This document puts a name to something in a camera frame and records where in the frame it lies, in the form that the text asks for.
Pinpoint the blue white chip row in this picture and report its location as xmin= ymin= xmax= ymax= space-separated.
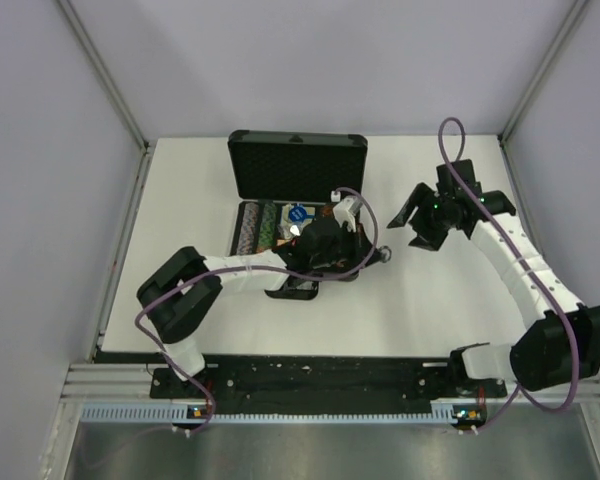
xmin=236 ymin=203 xmax=259 ymax=255

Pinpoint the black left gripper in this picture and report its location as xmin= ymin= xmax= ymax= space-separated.
xmin=310 ymin=221 xmax=383 ymax=270

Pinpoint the single poker chip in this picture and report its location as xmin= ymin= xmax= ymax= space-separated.
xmin=378 ymin=246 xmax=392 ymax=263

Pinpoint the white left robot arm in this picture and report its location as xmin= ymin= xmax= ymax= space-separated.
xmin=136 ymin=196 xmax=391 ymax=397

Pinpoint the green chip row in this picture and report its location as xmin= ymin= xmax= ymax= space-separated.
xmin=257 ymin=203 xmax=277 ymax=252

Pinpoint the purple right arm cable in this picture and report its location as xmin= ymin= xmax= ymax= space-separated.
xmin=438 ymin=117 xmax=581 ymax=435

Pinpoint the blue-grey cable duct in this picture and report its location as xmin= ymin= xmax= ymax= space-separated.
xmin=79 ymin=403 xmax=486 ymax=426

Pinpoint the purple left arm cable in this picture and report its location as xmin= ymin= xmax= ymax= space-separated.
xmin=136 ymin=187 xmax=379 ymax=435

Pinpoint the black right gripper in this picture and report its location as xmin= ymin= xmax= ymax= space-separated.
xmin=389 ymin=183 xmax=454 ymax=251

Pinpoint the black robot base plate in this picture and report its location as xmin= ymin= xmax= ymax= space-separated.
xmin=150 ymin=355 xmax=507 ymax=414

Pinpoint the black poker set case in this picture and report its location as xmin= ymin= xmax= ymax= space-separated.
xmin=227 ymin=129 xmax=370 ymax=301

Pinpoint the blue small blind button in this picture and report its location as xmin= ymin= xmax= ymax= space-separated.
xmin=288 ymin=205 xmax=308 ymax=224

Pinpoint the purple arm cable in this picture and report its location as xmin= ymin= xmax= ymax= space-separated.
xmin=136 ymin=187 xmax=379 ymax=435
xmin=438 ymin=117 xmax=581 ymax=435

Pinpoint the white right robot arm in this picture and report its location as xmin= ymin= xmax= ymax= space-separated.
xmin=388 ymin=159 xmax=600 ymax=396

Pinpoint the blue playing card box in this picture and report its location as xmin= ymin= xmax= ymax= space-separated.
xmin=279 ymin=203 xmax=316 ymax=239

